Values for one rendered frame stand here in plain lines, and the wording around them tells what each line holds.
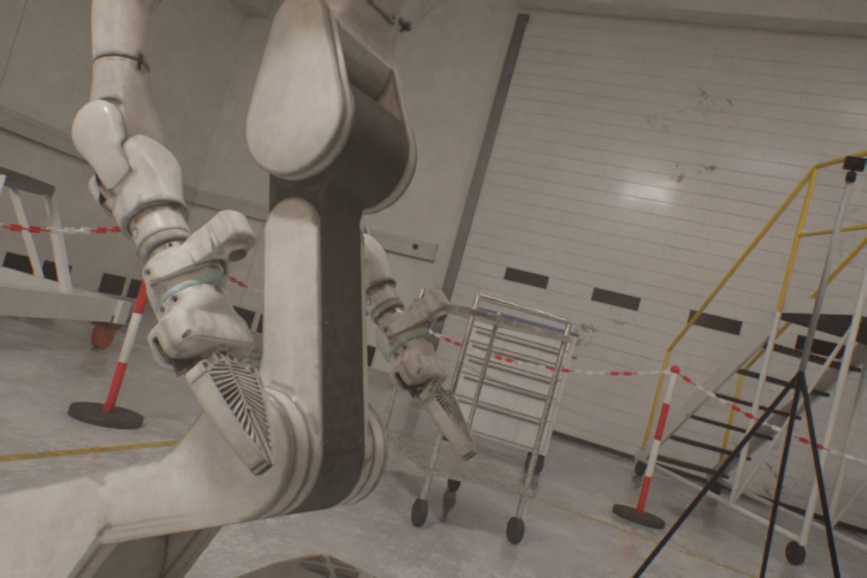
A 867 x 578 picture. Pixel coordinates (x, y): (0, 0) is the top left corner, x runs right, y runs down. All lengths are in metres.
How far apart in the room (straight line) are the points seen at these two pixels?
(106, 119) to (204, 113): 9.53
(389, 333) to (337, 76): 0.40
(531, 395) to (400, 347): 3.86
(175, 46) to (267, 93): 9.00
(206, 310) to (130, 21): 0.38
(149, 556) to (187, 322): 0.55
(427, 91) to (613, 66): 2.23
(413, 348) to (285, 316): 0.26
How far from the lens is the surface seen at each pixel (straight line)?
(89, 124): 0.92
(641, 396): 7.94
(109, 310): 5.51
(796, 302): 5.51
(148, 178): 0.85
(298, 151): 0.92
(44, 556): 1.12
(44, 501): 1.12
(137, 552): 1.19
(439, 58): 9.42
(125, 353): 3.45
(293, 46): 0.99
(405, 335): 1.13
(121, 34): 0.97
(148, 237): 0.82
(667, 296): 8.00
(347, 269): 0.98
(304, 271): 0.92
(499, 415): 4.98
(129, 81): 0.95
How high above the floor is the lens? 0.76
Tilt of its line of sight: 3 degrees up
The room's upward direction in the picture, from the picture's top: 15 degrees clockwise
